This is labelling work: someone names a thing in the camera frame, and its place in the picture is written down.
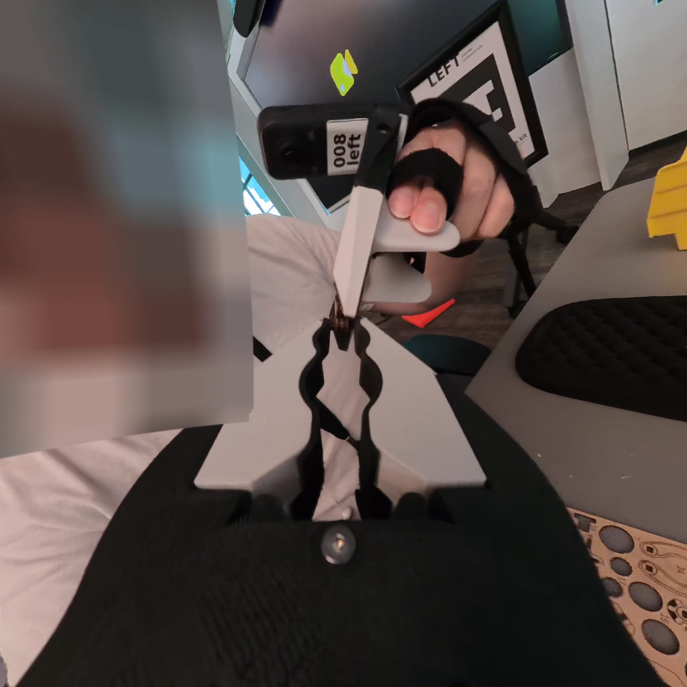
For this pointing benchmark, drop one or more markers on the white cabinet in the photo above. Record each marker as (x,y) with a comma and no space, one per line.
(644,70)

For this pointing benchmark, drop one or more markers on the small wooden model part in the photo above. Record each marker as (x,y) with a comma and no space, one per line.
(341,320)

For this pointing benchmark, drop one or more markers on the black quilted pad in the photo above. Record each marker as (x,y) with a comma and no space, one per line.
(612,354)

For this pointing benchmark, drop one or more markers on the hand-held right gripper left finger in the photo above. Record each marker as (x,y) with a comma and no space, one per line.
(257,429)

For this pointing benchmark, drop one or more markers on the dark teal seat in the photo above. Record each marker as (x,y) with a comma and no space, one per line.
(451,354)

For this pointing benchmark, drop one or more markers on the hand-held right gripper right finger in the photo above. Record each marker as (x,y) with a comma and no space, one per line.
(418,429)

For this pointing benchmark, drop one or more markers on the person's left hand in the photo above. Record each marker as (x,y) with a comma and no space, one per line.
(477,182)

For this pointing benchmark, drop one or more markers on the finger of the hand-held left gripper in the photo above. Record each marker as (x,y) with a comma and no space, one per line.
(355,241)

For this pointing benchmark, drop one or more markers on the black chair base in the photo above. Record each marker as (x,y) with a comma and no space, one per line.
(528,252)

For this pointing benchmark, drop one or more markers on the wooden model parts sheet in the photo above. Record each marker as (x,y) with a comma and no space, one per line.
(644,590)

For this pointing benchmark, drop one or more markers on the orange red triangular object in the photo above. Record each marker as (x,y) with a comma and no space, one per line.
(429,315)

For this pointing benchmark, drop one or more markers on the yellow plastic block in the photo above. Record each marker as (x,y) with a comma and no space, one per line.
(671,204)

